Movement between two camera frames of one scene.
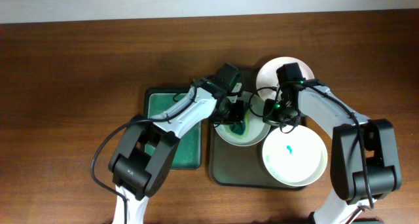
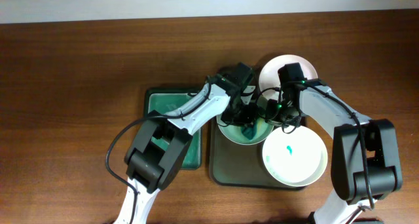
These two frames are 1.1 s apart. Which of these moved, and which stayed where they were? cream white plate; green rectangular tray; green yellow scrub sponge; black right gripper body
Moved: green yellow scrub sponge
Stayed: green rectangular tray; black right gripper body; cream white plate
